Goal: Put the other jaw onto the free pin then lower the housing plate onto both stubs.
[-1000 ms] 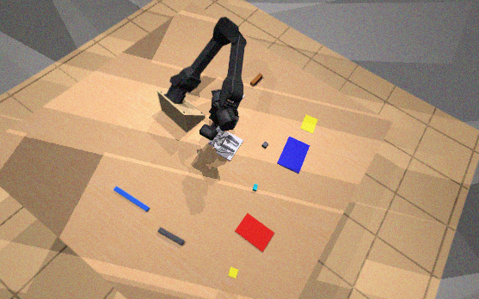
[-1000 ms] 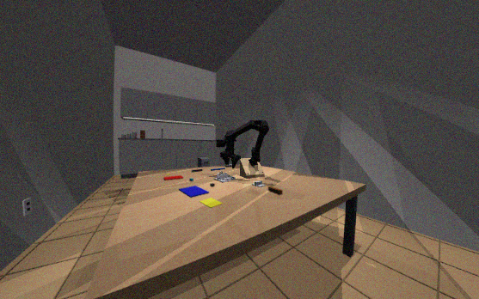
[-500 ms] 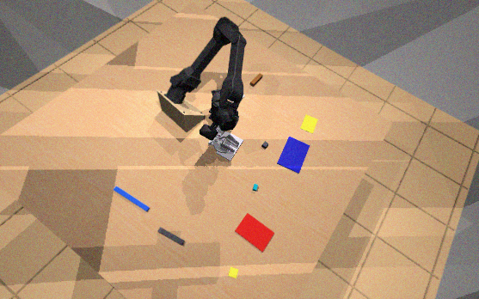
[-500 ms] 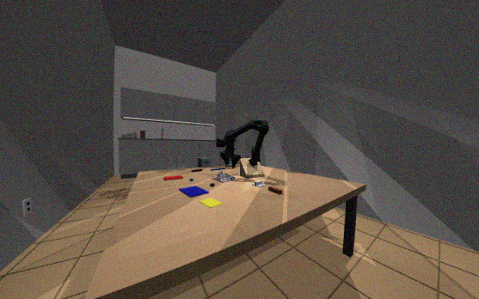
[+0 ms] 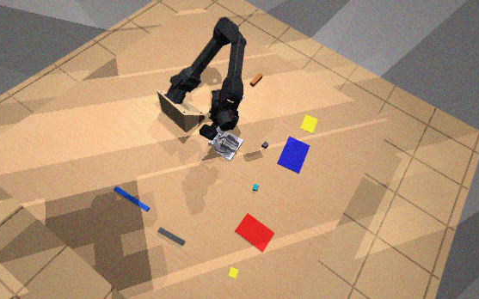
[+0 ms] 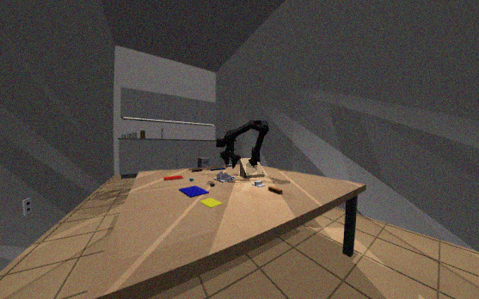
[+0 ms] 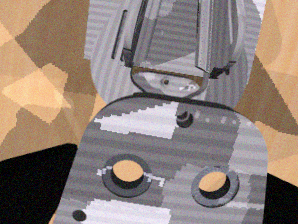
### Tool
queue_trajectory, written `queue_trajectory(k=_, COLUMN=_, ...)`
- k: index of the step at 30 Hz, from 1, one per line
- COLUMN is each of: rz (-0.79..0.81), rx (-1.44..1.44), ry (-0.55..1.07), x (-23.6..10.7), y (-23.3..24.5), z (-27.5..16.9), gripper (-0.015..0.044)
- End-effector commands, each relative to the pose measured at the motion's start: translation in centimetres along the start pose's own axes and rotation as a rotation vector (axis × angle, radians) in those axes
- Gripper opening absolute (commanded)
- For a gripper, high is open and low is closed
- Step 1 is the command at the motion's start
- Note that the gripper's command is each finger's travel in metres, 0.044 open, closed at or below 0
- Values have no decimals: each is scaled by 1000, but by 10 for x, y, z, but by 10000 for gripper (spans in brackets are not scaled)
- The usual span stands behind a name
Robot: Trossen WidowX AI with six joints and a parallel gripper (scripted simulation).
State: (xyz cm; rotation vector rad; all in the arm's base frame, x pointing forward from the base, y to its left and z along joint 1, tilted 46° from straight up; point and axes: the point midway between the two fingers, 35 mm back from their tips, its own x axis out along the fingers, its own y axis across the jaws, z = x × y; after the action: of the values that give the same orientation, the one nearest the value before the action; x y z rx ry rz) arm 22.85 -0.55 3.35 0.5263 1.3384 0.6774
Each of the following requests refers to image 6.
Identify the blue flat rectangular plate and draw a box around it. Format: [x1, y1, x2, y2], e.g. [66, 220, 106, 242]
[179, 186, 209, 198]

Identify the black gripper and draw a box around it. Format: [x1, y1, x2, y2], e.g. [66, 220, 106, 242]
[220, 147, 241, 168]

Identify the yellow flat square pad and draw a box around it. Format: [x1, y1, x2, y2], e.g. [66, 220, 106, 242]
[200, 198, 222, 208]

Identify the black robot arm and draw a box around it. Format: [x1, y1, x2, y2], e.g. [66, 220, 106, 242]
[216, 120, 269, 166]

